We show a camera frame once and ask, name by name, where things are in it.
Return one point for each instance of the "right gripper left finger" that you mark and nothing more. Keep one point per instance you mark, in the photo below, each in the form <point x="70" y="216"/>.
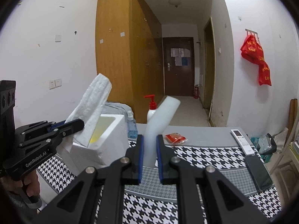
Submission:
<point x="97" y="195"/>

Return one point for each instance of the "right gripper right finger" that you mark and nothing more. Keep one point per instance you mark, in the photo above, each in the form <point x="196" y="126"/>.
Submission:
<point x="204" y="195"/>

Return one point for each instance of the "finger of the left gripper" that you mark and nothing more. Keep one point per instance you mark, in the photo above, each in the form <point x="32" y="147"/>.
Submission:
<point x="55" y="125"/>
<point x="70" y="128"/>

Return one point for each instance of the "white tissue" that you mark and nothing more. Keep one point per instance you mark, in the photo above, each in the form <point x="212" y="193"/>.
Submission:
<point x="89" y="111"/>

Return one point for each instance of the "white foam tube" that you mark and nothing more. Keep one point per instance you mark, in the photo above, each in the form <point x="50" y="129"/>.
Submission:
<point x="156" y="126"/>

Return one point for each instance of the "yellow foam net sleeve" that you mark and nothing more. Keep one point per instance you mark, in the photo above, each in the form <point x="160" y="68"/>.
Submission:
<point x="102" y="125"/>

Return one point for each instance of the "person left hand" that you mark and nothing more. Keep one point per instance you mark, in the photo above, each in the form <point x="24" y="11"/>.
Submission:
<point x="31" y="182"/>

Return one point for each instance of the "white styrofoam box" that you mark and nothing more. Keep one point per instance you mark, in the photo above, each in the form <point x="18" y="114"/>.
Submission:
<point x="111" y="146"/>

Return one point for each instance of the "houndstooth table mat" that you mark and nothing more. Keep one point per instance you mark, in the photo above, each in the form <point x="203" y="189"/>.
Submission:
<point x="153" y="202"/>

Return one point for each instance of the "black smartphone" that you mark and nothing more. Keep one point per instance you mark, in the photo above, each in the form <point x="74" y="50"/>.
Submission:
<point x="258" y="172"/>

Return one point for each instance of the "white remote control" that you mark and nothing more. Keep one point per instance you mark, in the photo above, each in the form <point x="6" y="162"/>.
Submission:
<point x="243" y="143"/>

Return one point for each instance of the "red snack packet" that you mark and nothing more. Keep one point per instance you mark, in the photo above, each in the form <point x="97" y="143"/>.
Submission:
<point x="175" y="138"/>

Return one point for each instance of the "blue spray bottle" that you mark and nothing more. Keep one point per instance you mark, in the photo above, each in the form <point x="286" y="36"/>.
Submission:
<point x="131" y="126"/>

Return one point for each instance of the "white pump lotion bottle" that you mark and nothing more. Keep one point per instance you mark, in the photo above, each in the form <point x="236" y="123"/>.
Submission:
<point x="152" y="106"/>

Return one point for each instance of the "red fire extinguisher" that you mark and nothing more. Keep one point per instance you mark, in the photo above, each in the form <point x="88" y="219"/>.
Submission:
<point x="196" y="91"/>

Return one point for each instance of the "wooden wardrobe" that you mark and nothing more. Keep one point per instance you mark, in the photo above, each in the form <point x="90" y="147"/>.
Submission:
<point x="128" y="46"/>

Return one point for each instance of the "wooden planks leaning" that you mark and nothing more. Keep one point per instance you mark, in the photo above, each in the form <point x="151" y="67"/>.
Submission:
<point x="293" y="110"/>

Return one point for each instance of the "dark brown entrance door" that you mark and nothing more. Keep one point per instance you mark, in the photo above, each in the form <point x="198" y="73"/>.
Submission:
<point x="179" y="66"/>

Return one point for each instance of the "red plastic bag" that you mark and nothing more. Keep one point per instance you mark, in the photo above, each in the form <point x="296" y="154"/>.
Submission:
<point x="252" y="51"/>

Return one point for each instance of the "ceiling lamp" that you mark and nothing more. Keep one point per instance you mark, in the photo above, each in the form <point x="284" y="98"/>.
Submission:
<point x="175" y="3"/>

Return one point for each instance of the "wall switch panel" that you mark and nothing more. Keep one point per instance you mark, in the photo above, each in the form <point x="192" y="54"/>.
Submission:
<point x="55" y="83"/>

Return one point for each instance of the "wooden side door frame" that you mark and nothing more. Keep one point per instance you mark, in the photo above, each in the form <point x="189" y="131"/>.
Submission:
<point x="209" y="65"/>

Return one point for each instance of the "wall hook rack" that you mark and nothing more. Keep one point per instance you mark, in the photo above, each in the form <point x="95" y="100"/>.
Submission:
<point x="254" y="33"/>

